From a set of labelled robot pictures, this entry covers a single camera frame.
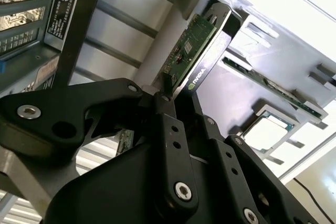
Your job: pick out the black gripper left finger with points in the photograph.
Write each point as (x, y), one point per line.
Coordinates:
(65, 103)

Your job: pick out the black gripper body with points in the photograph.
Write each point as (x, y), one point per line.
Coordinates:
(113, 187)

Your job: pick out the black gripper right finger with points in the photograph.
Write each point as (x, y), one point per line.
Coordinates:
(236, 171)

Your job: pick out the Nvidia graphics card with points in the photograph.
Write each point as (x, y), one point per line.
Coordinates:
(189, 43)

